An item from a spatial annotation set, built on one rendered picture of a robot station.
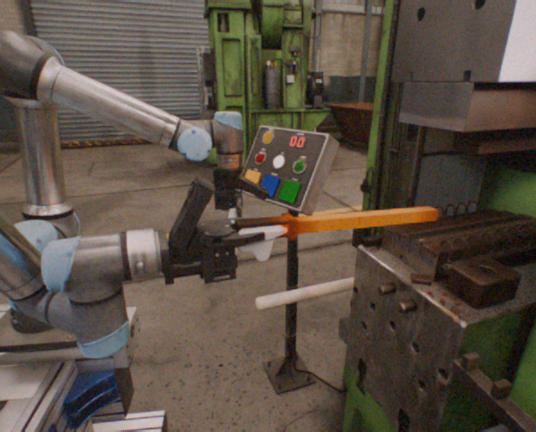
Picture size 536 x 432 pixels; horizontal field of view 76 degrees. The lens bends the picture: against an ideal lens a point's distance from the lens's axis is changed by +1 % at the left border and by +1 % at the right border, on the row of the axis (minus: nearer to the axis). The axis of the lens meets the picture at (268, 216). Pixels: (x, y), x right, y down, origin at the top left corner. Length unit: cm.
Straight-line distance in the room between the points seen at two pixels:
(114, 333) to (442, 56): 82
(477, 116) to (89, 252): 75
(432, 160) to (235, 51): 471
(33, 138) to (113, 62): 755
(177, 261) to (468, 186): 101
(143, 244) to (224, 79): 511
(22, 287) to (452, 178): 114
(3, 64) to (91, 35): 772
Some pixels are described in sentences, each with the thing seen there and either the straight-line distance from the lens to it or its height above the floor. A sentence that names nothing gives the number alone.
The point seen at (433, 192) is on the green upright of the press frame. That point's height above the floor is 104.
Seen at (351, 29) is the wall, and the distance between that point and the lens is 1027.
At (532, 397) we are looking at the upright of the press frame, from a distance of 106.
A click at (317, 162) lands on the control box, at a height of 111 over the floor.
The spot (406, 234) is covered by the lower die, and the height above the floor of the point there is 99.
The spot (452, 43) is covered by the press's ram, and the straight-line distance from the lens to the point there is 86.
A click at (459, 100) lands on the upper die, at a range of 83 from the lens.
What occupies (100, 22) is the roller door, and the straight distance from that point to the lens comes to 857.
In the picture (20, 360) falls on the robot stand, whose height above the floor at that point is 73.
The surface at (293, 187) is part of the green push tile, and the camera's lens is 119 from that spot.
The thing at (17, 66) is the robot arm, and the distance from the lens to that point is 84.
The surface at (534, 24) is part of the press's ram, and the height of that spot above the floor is 146.
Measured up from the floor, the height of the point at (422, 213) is 112.
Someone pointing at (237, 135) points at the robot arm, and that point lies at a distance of 95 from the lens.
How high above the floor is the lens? 137
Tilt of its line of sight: 22 degrees down
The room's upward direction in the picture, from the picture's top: straight up
